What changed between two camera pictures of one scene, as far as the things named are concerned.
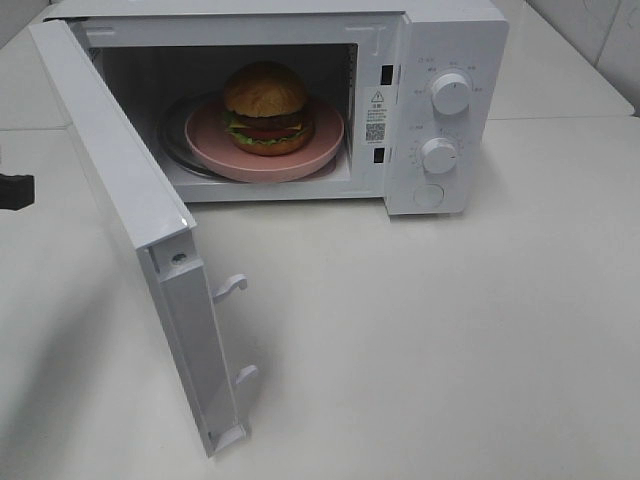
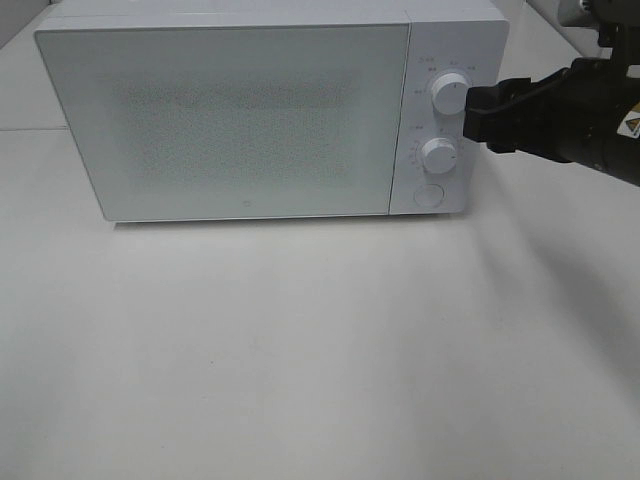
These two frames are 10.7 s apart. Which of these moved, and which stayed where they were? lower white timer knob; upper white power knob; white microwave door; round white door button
Moved: white microwave door
Stayed: round white door button; upper white power knob; lower white timer knob
